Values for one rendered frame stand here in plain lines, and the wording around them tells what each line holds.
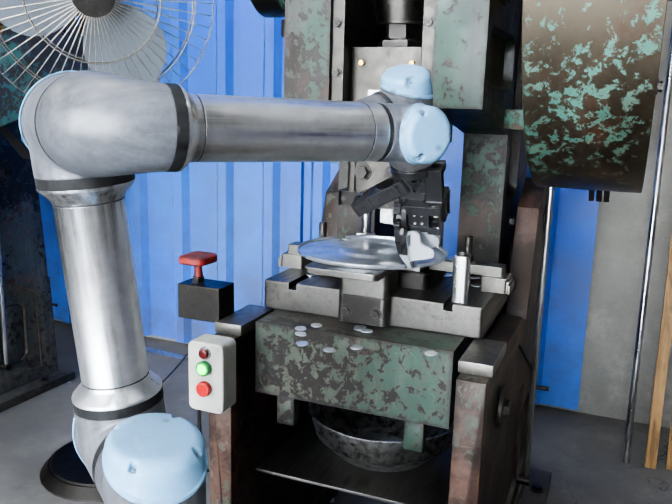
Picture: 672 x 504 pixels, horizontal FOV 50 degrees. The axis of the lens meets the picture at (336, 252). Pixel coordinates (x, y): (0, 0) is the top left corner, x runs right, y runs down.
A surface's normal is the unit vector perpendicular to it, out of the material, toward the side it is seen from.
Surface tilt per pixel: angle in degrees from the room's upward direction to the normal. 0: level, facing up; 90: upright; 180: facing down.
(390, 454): 105
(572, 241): 90
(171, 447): 7
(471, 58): 90
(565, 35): 115
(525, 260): 74
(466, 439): 90
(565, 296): 90
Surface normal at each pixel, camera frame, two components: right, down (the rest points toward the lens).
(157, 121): 0.36, 0.04
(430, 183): -0.33, 0.58
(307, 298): -0.38, 0.18
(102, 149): -0.04, 0.60
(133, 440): 0.10, -0.95
